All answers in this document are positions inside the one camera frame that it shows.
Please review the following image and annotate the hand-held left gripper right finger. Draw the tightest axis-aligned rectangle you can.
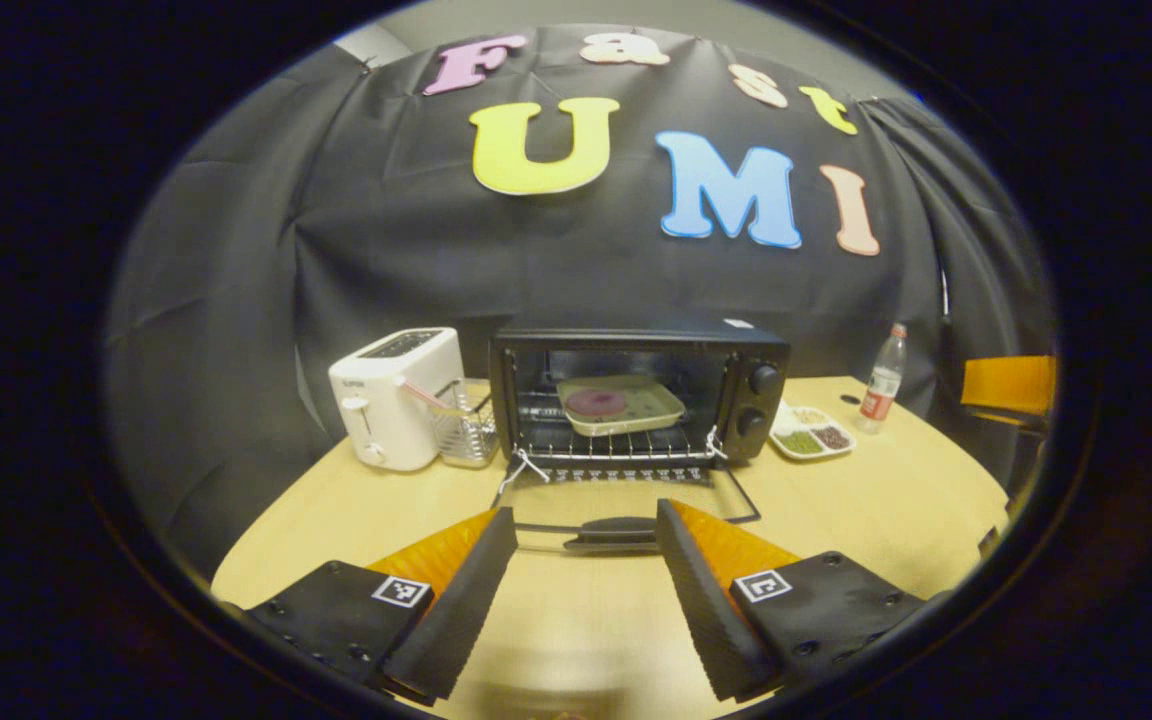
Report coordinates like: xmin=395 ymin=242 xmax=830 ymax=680
xmin=654 ymin=500 xmax=947 ymax=703

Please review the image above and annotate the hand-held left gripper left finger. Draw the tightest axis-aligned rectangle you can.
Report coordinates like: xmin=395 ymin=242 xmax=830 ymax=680
xmin=214 ymin=508 xmax=519 ymax=703

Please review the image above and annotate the white square plate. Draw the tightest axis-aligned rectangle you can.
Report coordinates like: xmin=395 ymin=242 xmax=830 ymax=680
xmin=556 ymin=375 xmax=687 ymax=438

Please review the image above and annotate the pink round cake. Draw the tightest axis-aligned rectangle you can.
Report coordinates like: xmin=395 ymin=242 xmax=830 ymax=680
xmin=565 ymin=389 xmax=629 ymax=419

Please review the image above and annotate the black electric oven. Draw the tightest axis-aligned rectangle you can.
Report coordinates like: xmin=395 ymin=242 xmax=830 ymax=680
xmin=488 ymin=320 xmax=792 ymax=556

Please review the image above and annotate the clear bottle with red label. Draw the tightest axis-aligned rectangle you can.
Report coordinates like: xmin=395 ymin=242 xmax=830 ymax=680
xmin=858 ymin=323 xmax=909 ymax=435

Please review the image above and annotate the white divided dish of beans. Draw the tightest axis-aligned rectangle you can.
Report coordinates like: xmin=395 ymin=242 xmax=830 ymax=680
xmin=769 ymin=400 xmax=855 ymax=462

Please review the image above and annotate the white toaster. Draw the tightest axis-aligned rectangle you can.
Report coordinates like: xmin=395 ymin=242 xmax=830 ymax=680
xmin=328 ymin=327 xmax=465 ymax=473

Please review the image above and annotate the black backdrop cloth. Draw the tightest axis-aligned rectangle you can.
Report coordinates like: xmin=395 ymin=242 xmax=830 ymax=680
xmin=101 ymin=25 xmax=1057 ymax=581

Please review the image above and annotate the wire basket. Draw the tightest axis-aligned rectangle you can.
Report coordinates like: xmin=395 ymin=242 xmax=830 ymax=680
xmin=431 ymin=380 xmax=499 ymax=469

